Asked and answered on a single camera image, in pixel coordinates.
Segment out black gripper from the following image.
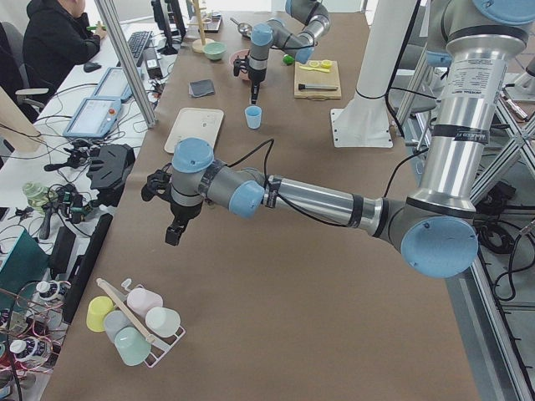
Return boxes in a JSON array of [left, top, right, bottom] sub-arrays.
[[249, 75, 264, 104], [165, 201, 201, 246]]

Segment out blue plastic cup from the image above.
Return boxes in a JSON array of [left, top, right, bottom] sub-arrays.
[[244, 104, 262, 129]]

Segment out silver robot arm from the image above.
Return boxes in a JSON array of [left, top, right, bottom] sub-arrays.
[[141, 1, 534, 278], [233, 0, 330, 105]]

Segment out metal ice scoop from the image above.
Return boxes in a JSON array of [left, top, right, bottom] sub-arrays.
[[230, 17, 252, 38]]

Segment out wooden cup stand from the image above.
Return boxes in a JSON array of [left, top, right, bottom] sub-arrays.
[[187, 0, 214, 53]]

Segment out pink cup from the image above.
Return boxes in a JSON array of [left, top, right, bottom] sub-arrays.
[[126, 287, 163, 318]]

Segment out white cup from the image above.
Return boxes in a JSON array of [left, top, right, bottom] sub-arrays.
[[145, 307, 181, 338]]

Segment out yellow cup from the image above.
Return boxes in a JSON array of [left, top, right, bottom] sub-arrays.
[[86, 296, 115, 332]]

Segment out grey cup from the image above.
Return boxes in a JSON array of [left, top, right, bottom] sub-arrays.
[[103, 309, 132, 343]]

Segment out white cup rack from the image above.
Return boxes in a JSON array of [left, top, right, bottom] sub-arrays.
[[121, 278, 186, 368]]

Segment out green cup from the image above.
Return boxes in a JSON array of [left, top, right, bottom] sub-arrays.
[[114, 327, 151, 366]]

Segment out pink bowl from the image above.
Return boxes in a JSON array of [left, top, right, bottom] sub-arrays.
[[229, 49, 250, 81]]

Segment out green lime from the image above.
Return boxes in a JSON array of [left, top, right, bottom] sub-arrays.
[[283, 54, 294, 65]]

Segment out grey folded cloth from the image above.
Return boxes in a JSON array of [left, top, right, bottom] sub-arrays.
[[189, 79, 215, 98]]

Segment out green bowl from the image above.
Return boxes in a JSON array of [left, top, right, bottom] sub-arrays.
[[203, 42, 227, 61]]

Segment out yellow plastic knife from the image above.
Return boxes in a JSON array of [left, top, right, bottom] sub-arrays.
[[298, 65, 331, 74]]

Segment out wooden cutting board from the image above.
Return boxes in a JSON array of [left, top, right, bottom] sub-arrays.
[[293, 60, 342, 100]]

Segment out cream rabbit tray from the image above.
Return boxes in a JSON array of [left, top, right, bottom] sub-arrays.
[[164, 108, 224, 155]]

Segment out black keyboard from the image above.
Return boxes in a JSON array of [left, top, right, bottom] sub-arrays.
[[127, 31, 152, 67]]

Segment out upper blue teach pendant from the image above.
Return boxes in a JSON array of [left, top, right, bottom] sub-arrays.
[[93, 67, 133, 103]]

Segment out blue teach pendant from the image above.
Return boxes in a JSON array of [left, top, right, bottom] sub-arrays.
[[93, 67, 133, 103], [63, 96, 122, 139]]

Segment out lower blue teach pendant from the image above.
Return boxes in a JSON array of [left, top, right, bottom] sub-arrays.
[[63, 96, 122, 139]]

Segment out person in black hoodie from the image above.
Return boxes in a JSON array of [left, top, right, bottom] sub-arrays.
[[23, 0, 107, 96]]

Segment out black handled knife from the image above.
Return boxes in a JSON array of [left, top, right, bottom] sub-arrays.
[[298, 84, 339, 91]]

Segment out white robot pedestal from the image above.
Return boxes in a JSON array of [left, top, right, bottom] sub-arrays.
[[331, 0, 420, 148]]

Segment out aluminium frame post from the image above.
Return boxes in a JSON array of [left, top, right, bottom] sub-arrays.
[[94, 0, 156, 129]]

